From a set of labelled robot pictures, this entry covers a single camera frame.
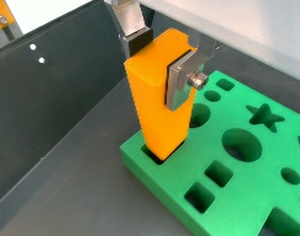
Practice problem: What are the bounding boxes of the orange rectangular block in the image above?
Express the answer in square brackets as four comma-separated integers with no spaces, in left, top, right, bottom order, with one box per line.
[125,29,196,160]

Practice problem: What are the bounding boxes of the orange bracket with screw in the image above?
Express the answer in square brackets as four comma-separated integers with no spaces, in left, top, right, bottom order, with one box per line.
[0,0,15,29]

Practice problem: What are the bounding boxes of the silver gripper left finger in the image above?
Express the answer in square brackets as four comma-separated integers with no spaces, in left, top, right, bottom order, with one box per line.
[104,0,153,58]

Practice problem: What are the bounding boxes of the green shape sorter board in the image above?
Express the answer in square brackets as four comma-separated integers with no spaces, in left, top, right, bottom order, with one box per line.
[121,72,300,236]

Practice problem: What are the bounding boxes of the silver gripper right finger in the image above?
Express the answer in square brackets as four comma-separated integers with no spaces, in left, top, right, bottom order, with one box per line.
[167,29,223,112]

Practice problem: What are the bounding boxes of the dark grey bin wall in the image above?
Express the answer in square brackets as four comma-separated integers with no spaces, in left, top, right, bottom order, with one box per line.
[0,0,124,199]

